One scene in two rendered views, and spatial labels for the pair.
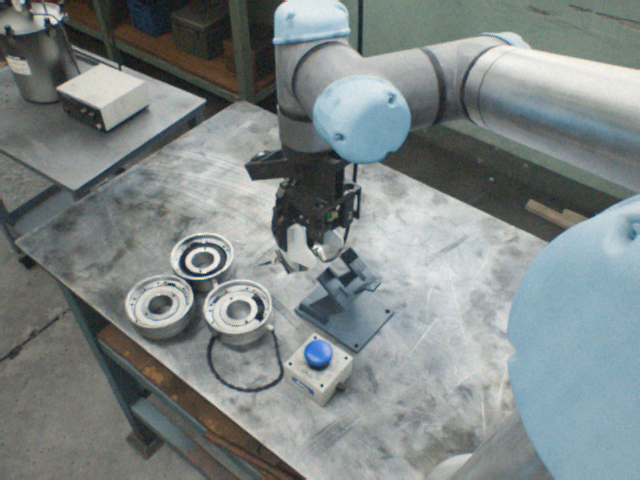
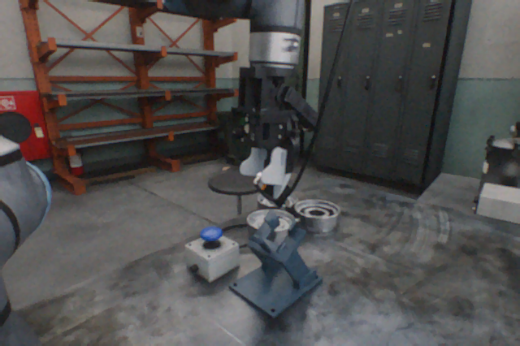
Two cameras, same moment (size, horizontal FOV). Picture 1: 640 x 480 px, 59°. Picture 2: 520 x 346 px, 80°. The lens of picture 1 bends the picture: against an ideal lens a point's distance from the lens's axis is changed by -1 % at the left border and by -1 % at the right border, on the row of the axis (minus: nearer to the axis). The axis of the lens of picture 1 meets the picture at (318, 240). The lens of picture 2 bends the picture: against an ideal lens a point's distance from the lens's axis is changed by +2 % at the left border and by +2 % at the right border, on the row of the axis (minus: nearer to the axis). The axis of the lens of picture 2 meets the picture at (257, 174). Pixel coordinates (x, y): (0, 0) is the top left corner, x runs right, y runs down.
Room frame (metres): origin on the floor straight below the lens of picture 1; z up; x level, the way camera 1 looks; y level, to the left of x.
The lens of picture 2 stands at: (0.57, -0.49, 1.14)
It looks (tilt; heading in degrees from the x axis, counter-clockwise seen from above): 17 degrees down; 95
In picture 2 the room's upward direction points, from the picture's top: straight up
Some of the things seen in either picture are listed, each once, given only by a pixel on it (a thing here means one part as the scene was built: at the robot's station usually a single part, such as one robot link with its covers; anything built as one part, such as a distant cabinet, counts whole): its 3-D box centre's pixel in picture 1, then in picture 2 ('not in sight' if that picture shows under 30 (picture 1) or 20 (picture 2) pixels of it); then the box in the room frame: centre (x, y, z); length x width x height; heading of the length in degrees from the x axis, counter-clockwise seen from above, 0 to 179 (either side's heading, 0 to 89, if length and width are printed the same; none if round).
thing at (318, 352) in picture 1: (318, 359); (211, 242); (0.44, 0.00, 0.85); 0.04 x 0.04 x 0.05
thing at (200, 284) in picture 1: (203, 263); (316, 215); (0.65, 0.19, 0.82); 0.10 x 0.10 x 0.04
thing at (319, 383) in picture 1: (321, 371); (210, 255); (0.44, 0.00, 0.82); 0.08 x 0.07 x 0.05; 52
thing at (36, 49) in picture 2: not in sight; (153, 84); (-1.07, 3.37, 1.05); 2.38 x 0.70 x 2.10; 52
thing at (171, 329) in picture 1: (161, 307); (277, 205); (0.55, 0.25, 0.82); 0.10 x 0.10 x 0.04
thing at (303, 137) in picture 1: (313, 122); (275, 52); (0.55, 0.01, 1.17); 0.08 x 0.08 x 0.05
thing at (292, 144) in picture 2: not in sight; (284, 147); (0.57, 0.00, 1.03); 0.05 x 0.02 x 0.09; 137
